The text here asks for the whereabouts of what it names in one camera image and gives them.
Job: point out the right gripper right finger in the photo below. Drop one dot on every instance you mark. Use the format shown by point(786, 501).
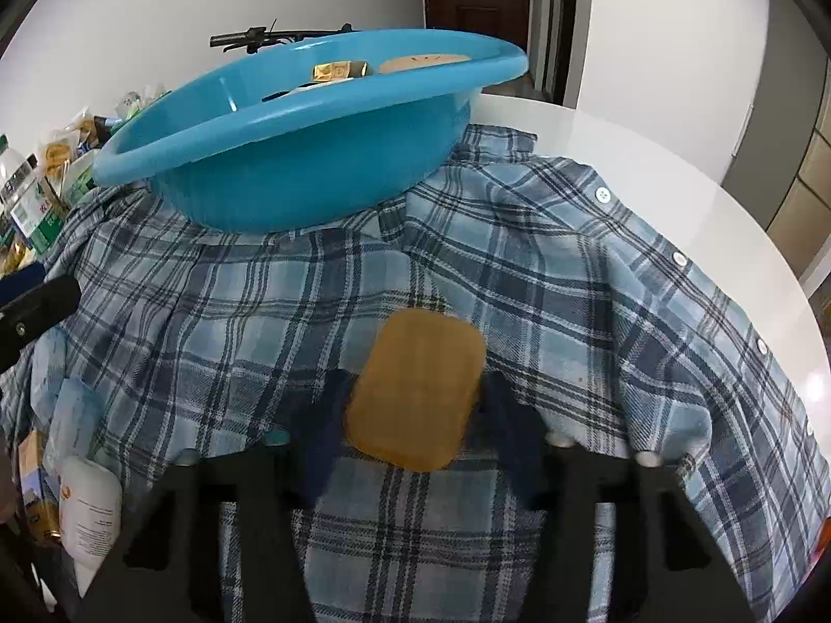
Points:
point(518, 434)

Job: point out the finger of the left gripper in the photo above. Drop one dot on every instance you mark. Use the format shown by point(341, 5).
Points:
point(34, 313)

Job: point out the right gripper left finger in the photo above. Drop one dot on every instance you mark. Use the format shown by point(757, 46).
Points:
point(318, 435)

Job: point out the light blue wipes pack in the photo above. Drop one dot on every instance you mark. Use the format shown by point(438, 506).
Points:
point(74, 422)
point(47, 372)

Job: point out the orange soap bar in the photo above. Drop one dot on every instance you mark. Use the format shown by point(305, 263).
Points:
point(413, 398)

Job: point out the white lotion bottle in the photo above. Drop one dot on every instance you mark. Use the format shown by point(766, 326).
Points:
point(90, 516)

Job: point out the green white carton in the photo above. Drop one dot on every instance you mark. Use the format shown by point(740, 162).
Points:
point(29, 201)

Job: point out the blue plaid shirt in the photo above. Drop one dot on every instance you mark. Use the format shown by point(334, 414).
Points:
point(683, 481)

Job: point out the blue plastic basin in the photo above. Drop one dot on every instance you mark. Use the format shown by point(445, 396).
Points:
point(256, 146)

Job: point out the gold foil box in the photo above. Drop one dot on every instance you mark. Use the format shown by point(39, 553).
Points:
point(339, 71)

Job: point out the beige round perforated disc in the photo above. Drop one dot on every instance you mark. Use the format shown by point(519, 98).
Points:
point(411, 62)

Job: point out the black folding bicycle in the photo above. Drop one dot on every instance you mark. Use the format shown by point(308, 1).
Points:
point(256, 38)

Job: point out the grey gold refrigerator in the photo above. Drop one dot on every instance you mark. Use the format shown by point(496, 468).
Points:
point(775, 174)

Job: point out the black sliding door frame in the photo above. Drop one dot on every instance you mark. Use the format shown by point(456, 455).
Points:
point(550, 39)

